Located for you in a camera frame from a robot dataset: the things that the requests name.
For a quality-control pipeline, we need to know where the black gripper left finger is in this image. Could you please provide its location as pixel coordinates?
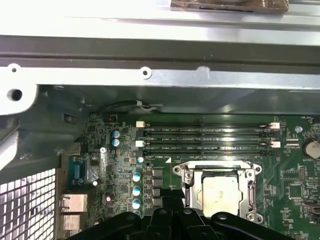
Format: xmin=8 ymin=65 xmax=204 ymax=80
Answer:
xmin=65 ymin=189 xmax=185 ymax=240

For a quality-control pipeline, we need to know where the green motherboard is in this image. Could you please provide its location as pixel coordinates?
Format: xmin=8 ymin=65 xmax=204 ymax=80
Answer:
xmin=79 ymin=113 xmax=320 ymax=240

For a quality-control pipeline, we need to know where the thin metal locking lever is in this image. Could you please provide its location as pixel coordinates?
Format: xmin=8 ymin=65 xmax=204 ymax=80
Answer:
xmin=183 ymin=159 xmax=255 ymax=171

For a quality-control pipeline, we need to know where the metal port block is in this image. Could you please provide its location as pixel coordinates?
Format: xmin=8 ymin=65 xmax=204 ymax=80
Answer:
xmin=60 ymin=214 xmax=82 ymax=240
xmin=60 ymin=192 xmax=89 ymax=214

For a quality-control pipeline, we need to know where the metal CPU socket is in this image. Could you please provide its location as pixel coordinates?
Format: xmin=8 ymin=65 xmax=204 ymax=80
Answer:
xmin=171 ymin=159 xmax=265 ymax=225

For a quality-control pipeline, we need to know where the black cable white plug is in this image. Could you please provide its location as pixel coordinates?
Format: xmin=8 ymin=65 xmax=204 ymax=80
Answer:
xmin=97 ymin=99 xmax=158 ymax=116

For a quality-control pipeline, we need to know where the round silver coin battery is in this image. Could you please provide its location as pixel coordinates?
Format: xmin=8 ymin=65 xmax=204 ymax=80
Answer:
xmin=301 ymin=138 xmax=320 ymax=160

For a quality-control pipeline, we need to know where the blue serial port connector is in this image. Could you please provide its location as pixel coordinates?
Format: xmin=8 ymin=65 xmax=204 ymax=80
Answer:
xmin=66 ymin=154 xmax=102 ymax=186

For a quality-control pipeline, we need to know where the silver square CPU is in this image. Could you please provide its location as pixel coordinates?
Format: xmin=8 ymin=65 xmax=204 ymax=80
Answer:
xmin=200 ymin=175 xmax=246 ymax=218

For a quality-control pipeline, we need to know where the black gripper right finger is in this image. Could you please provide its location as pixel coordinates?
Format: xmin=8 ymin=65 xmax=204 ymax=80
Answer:
xmin=172 ymin=189 xmax=291 ymax=240

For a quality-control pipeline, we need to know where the black grey open PC case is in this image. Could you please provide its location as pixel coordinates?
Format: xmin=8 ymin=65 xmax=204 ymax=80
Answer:
xmin=0 ymin=34 xmax=320 ymax=240

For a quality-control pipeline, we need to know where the metal socket cover frame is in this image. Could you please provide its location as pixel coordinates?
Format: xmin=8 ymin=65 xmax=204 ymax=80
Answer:
xmin=186 ymin=165 xmax=256 ymax=219

